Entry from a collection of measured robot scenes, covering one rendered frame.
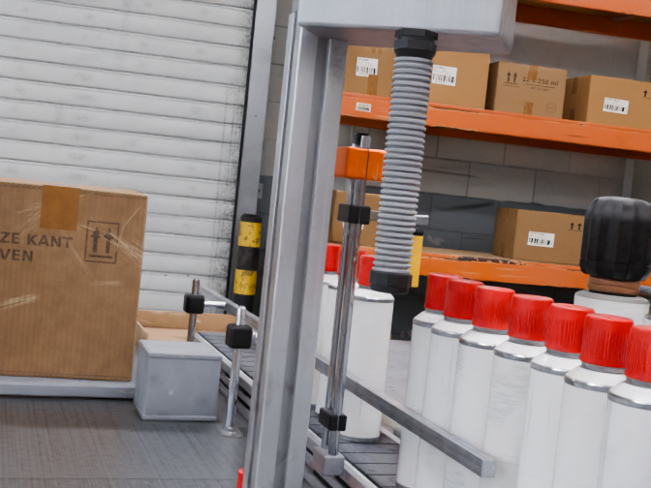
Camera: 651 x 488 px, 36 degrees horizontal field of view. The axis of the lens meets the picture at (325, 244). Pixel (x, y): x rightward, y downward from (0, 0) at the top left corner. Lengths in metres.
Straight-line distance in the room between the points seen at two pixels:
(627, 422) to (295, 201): 0.36
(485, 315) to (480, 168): 4.86
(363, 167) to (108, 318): 0.62
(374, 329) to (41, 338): 0.55
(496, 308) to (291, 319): 0.19
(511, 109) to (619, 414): 4.33
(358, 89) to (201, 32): 0.96
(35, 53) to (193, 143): 0.89
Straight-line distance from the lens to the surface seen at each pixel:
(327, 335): 1.19
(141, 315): 2.09
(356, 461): 1.04
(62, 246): 1.44
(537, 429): 0.76
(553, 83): 5.06
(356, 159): 0.93
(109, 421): 1.32
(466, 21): 0.81
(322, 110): 0.89
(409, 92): 0.80
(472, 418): 0.84
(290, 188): 0.88
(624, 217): 1.16
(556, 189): 5.87
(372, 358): 1.10
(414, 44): 0.80
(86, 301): 1.45
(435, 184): 5.60
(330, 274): 1.24
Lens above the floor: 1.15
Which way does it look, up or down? 3 degrees down
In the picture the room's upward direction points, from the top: 6 degrees clockwise
